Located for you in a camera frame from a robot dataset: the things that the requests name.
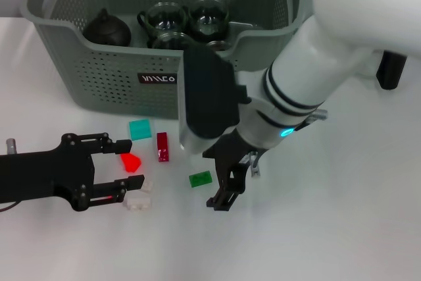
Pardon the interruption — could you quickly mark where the white flat toy brick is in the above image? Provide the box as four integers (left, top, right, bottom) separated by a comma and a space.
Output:
139, 180, 156, 194
123, 196, 153, 212

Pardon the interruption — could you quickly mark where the glass teacup with black base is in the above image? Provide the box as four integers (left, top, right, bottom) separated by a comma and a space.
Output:
136, 2, 189, 34
206, 39, 232, 52
187, 0, 230, 41
147, 30, 197, 51

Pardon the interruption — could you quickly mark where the glass teapot with black handle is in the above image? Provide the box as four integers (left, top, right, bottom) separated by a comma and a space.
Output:
360, 49, 409, 91

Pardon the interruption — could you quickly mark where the dark red toy brick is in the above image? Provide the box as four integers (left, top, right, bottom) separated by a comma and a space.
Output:
156, 132, 172, 163

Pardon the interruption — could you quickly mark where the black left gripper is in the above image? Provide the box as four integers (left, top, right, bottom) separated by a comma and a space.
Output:
0, 132, 146, 213

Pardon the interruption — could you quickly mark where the teal toy brick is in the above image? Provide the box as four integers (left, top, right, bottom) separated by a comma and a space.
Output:
127, 118, 153, 141

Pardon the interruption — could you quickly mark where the red sloped toy brick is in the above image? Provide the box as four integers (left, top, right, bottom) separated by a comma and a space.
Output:
119, 152, 143, 174

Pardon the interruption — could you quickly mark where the gripper cable with connector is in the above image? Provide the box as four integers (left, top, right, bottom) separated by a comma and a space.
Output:
247, 109, 330, 177
0, 137, 21, 215

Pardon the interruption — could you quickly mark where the right gripper cable with connector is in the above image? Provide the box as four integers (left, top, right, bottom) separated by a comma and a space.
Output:
247, 109, 330, 177

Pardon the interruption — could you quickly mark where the left gripper cable with connector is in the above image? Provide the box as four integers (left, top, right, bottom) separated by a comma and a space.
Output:
0, 137, 21, 215

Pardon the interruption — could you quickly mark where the black ceramic teapot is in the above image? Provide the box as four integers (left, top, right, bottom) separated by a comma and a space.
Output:
82, 7, 132, 47

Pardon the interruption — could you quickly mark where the green toy brick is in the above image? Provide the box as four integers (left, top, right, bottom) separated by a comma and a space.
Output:
188, 170, 213, 189

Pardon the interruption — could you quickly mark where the grey perforated storage bin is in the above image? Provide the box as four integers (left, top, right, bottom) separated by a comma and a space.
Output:
19, 0, 305, 120

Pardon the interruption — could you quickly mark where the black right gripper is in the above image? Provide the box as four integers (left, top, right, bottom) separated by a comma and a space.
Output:
201, 127, 264, 213

